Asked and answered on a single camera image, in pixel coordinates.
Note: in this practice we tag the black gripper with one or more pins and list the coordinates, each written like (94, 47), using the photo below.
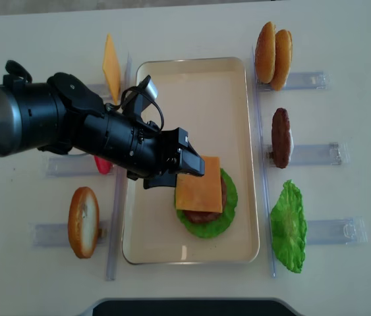
(157, 159)

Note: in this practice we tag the orange cheese slice front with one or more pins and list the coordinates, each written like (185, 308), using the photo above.
(200, 193)

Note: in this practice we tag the orange cheese slice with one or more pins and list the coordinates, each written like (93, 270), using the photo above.
(111, 68)
(200, 193)

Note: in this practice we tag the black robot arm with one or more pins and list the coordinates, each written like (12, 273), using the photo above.
(63, 113)

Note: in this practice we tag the meat patty on burger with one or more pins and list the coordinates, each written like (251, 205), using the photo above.
(199, 217)

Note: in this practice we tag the green lettuce on burger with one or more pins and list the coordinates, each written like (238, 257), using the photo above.
(219, 226)

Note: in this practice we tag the red tomato slice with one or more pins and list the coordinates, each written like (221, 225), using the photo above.
(103, 166)

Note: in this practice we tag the standing meat patty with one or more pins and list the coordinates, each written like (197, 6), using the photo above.
(281, 138)

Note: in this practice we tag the standing green lettuce leaf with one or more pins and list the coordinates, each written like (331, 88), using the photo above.
(289, 228)

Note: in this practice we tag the bread slice left rack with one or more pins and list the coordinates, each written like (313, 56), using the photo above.
(83, 223)

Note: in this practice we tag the orange cheese slice back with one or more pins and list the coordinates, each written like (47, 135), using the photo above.
(111, 68)

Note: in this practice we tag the cream rectangular tray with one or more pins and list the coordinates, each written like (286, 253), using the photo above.
(208, 99)

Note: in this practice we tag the left clear acrylic rack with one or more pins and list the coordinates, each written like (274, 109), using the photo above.
(56, 235)

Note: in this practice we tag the clear acrylic rack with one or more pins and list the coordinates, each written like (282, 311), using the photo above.
(56, 235)
(348, 231)

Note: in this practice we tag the sesame bun top front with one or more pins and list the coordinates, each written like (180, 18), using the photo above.
(265, 53)

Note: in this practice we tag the bun half behind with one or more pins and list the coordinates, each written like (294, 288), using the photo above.
(283, 59)

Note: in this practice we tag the black monitor base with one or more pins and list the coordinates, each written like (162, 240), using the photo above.
(192, 307)

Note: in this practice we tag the right clear acrylic rack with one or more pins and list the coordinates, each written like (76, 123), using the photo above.
(348, 231)

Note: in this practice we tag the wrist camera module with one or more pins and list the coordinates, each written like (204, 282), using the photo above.
(146, 95)

